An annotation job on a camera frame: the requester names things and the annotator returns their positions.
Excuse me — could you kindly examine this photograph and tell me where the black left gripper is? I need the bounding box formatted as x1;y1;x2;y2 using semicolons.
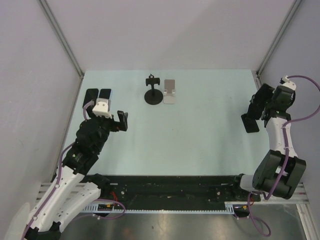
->
86;106;128;153

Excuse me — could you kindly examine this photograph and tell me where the black phone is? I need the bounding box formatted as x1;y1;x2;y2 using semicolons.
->
247;83;275;120

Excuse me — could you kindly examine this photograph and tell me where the black round-base phone stand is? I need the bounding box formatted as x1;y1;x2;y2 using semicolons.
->
144;74;164;105

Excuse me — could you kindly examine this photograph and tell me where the black smartphone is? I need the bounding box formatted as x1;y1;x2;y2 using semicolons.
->
82;88;99;107

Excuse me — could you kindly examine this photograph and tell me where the white phone stand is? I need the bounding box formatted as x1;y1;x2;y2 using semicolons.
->
163;79;176;104

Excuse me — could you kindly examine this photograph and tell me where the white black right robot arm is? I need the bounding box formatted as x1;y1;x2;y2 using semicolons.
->
230;81;307;201

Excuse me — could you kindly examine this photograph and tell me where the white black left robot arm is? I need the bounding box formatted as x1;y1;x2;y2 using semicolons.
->
21;111;128;240

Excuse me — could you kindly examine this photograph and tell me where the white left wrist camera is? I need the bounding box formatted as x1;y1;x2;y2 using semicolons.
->
92;98;112;119

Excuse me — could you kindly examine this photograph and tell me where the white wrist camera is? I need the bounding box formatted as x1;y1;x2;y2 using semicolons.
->
280;75;297;91
92;98;112;119

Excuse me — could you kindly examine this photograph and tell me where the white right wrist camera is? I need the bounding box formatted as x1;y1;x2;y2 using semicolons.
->
280;75;297;91

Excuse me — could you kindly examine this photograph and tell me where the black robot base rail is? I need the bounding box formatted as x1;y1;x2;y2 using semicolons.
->
100;175;249;210

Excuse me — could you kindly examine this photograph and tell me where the purple cable lower left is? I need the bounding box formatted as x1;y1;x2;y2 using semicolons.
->
74;198;126;221

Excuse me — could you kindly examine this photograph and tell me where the purple cable lower right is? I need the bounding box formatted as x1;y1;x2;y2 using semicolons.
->
247;192;272;237

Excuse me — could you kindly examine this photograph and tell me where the aluminium corner frame post right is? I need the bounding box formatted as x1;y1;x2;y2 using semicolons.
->
255;0;304;77

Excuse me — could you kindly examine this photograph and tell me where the aluminium corner frame post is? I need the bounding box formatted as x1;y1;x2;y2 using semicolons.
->
255;0;304;77
37;0;84;80

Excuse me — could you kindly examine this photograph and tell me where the white slotted cable duct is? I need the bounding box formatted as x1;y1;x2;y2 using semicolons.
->
80;202;235;215

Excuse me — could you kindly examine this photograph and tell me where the aluminium corner frame post left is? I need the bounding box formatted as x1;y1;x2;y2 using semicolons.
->
37;0;84;80

